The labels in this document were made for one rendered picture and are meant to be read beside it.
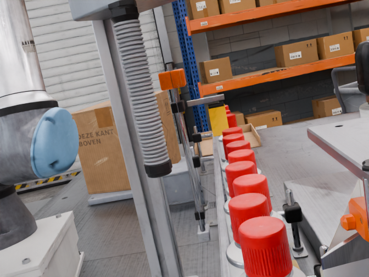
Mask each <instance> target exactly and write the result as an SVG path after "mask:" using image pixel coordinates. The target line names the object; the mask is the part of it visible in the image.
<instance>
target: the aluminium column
mask: <svg viewBox="0 0 369 277"><path fill-rule="evenodd" d="M91 23H92V27H93V32H94V36H95V39H96V44H97V48H98V53H99V57H100V61H101V64H102V69H103V73H104V78H105V82H106V85H107V90H108V94H109V98H110V103H111V107H112V110H113V115H114V119H115V124H116V128H117V131H118V136H119V140H120V144H121V149H122V153H123V156H124V161H125V165H126V170H127V174H128V179H129V182H130V186H131V191H132V195H133V200H134V203H135V207H136V212H137V216H138V220H139V225H140V228H141V232H142V237H143V241H144V246H145V249H146V253H147V257H148V262H149V266H150V271H151V274H152V277H185V276H184V273H183V268H182V263H181V259H180V254H179V251H178V245H177V241H176V236H175V231H174V226H173V223H172V219H171V214H170V208H169V204H168V201H167V196H166V191H165V186H164V182H163V177H160V178H149V177H148V176H147V174H146V171H145V168H144V164H145V161H144V157H143V155H144V154H143V153H142V151H143V150H142V149H141V148H142V146H141V143H140V139H139V136H140V135H139V134H138V132H139V131H137V129H138V128H137V126H136V125H137V124H136V122H135V121H136V120H135V117H136V116H134V113H135V112H133V109H134V108H132V106H133V104H131V102H132V100H130V98H131V96H130V95H129V94H130V92H128V91H129V88H127V87H128V85H127V82H128V81H127V80H126V78H127V76H125V74H126V73H125V72H124V70H125V69H124V68H123V66H124V64H122V62H123V60H121V58H122V56H120V54H121V52H119V50H120V48H119V47H118V46H119V44H118V43H117V41H119V40H117V39H116V38H117V36H116V35H115V34H116V32H115V30H114V29H115V27H114V26H113V25H114V23H113V22H112V21H111V20H110V19H108V20H92V21H91Z"/></svg>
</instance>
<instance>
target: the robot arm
mask: <svg viewBox="0 0 369 277"><path fill-rule="evenodd" d="M78 150H79V133H78V130H77V126H76V123H75V121H74V119H72V115H71V114H70V113H69V112H68V111H67V110H66V109H64V108H60V107H59V106H58V101H57V99H55V98H54V97H52V96H50V95H49V94H48V93H47V92H46V88H45V84H44V80H43V76H42V71H41V67H40V63H39V60H38V55H37V51H36V46H35V42H34V39H33V34H32V30H31V25H30V21H29V16H28V13H27V9H26V5H25V0H0V251H1V250H3V249H6V248H8V247H10V246H12V245H15V244H17V243H19V242H20V241H22V240H24V239H26V238H28V237H29V236H31V235H32V234H33V233H34V232H35V231H36V230H37V224H36V221H35V219H34V217H33V215H32V214H31V212H30V211H29V210H28V209H27V207H26V206H25V205H24V203H23V202H22V200H21V199H20V198H19V196H18V195H17V192H16V189H15V186H14V184H18V183H21V182H26V181H31V180H36V179H46V178H50V177H51V176H53V175H57V174H61V173H63V172H65V171H67V170H68V169H70V168H71V166H72V165H73V163H74V162H75V159H76V156H77V153H78Z"/></svg>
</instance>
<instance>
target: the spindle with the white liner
mask: <svg viewBox="0 0 369 277"><path fill-rule="evenodd" d="M355 66H356V76H357V83H358V89H359V91H360V92H361V93H363V94H364V95H366V103H364V104H362V105H361V106H360V107H359V110H360V117H361V118H364V117H369V40H367V41H363V42H361V43H359V45H358V46H357V49H356V52H355Z"/></svg>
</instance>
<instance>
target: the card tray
mask: <svg viewBox="0 0 369 277"><path fill-rule="evenodd" d="M237 127H240V128H242V130H243V135H244V138H245V140H246V141H249V142H250V146H251V148H255V147H261V141H260V136H259V135H258V133H257V132H256V130H255V129H254V127H253V126H252V124H246V125H240V126H237ZM210 133H212V131H208V132H202V133H201V135H204V134H210ZM200 146H201V150H202V155H203V157H206V156H212V155H213V137H206V138H203V139H202V142H200ZM194 151H195V154H199V153H198V148H197V143H195V144H194Z"/></svg>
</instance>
